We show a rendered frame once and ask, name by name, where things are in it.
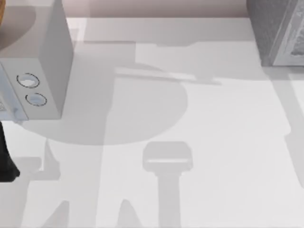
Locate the round microwave knob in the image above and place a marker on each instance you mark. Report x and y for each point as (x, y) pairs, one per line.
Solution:
(28, 80)
(36, 99)

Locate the pale microwave oven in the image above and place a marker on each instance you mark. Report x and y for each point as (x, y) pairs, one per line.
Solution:
(45, 47)

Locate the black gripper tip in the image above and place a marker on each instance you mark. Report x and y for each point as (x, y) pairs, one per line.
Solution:
(6, 164)

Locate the orange wooden object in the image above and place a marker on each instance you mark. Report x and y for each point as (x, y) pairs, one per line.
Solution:
(1, 9)

